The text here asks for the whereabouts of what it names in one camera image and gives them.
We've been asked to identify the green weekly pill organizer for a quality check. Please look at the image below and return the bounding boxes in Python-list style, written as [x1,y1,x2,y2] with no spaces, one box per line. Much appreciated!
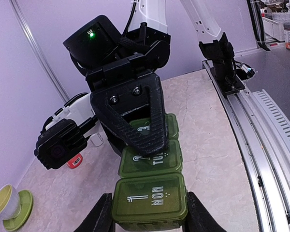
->
[111,114,188,232]

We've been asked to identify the green saucer plate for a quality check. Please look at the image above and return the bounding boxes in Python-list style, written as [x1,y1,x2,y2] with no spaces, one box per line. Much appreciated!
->
[3,190,33,232]

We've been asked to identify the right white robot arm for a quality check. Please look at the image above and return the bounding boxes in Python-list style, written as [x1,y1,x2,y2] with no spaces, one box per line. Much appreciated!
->
[63,0,171,156]

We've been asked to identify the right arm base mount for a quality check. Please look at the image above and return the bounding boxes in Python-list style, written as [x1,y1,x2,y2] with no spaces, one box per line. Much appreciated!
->
[199,33,256,96]

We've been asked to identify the small white pill bottle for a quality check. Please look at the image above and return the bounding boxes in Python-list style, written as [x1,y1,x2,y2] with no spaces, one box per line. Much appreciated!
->
[89,133,103,147]

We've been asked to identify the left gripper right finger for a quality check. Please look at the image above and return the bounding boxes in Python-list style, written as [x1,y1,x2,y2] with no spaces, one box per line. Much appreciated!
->
[183,191,226,232]

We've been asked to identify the left aluminium frame post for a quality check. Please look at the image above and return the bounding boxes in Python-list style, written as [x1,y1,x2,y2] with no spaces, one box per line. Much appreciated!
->
[9,0,69,102]

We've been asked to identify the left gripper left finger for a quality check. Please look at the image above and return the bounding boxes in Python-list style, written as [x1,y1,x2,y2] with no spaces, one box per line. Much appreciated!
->
[74,193,115,232]

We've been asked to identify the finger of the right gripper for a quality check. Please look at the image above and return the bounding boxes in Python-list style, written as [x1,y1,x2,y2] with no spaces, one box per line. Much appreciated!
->
[99,118,128,157]
[90,73,169,156]

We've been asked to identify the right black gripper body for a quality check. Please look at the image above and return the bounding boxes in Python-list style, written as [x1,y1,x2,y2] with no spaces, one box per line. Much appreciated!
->
[86,53,160,91]

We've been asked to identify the front aluminium rail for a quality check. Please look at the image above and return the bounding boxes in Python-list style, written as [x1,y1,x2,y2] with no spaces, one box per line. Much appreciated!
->
[202,60,290,232]

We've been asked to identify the green and white bowl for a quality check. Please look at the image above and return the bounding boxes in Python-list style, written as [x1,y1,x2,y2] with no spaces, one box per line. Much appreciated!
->
[0,184,21,220]

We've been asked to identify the red pill bottle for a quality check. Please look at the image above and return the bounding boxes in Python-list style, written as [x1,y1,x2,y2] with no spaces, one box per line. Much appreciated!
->
[66,153,83,169]

